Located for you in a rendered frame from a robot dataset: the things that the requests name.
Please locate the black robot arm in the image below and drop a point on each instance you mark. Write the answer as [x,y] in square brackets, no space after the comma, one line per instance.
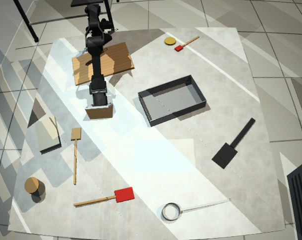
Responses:
[95,47]

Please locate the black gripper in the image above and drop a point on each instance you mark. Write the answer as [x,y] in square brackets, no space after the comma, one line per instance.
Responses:
[96,32]

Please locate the yellow round disc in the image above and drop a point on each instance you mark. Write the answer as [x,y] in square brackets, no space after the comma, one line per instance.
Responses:
[170,41]

